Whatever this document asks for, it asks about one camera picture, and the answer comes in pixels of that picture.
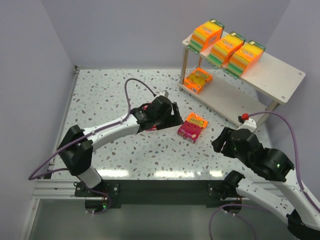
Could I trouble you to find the pink Scrub Mommy box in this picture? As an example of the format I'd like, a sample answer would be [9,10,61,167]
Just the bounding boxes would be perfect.
[177,112,209,143]

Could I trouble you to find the Scrub Daddy yellow sponge box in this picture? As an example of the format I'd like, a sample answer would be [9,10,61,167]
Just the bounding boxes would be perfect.
[183,67,213,94]

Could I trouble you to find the Sponge Daddy yellow green box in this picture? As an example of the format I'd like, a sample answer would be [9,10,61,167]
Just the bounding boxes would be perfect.
[223,40,266,79]

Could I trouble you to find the Sponge Daddy multipack box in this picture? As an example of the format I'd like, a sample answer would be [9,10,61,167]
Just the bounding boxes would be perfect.
[187,18,225,53]
[206,31,246,69]

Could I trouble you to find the orange Scrub Daddy box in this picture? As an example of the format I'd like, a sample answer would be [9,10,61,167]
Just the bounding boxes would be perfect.
[143,104,157,132]

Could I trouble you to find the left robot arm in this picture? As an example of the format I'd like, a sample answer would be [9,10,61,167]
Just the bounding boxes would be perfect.
[57,95,183,191]

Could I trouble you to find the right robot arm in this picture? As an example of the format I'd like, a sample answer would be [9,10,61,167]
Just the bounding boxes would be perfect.
[211,127,320,240]

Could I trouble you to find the white two-tier shelf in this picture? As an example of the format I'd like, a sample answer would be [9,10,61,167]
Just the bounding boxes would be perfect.
[178,36,306,126]

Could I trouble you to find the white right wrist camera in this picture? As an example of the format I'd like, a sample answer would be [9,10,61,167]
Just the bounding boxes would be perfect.
[237,113,257,133]

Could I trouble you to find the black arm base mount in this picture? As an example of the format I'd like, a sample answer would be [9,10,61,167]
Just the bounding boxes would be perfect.
[73,179,240,212]

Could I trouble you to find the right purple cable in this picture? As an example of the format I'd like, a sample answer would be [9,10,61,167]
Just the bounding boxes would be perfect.
[208,111,320,240]

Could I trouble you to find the purple cable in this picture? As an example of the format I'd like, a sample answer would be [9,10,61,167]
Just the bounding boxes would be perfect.
[27,78,157,216]
[208,111,320,240]

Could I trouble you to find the aluminium frame rail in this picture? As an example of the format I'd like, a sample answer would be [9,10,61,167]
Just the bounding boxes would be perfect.
[31,65,81,199]

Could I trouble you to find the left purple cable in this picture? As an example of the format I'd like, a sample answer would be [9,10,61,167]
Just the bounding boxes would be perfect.
[27,78,157,216]

